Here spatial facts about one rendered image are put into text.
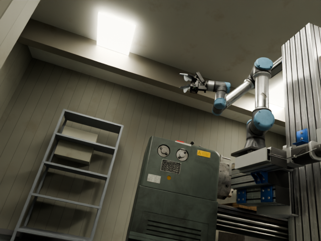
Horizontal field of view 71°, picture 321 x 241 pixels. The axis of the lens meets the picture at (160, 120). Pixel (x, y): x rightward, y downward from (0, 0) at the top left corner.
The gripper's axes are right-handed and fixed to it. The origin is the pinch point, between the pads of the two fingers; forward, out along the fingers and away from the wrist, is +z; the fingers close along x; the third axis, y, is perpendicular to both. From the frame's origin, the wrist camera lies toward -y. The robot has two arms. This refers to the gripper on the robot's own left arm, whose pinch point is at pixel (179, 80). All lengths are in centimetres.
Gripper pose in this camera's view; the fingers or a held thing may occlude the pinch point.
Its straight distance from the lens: 165.2
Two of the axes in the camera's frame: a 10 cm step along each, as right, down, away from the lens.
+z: -9.8, -1.3, 1.5
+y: -1.9, 8.3, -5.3
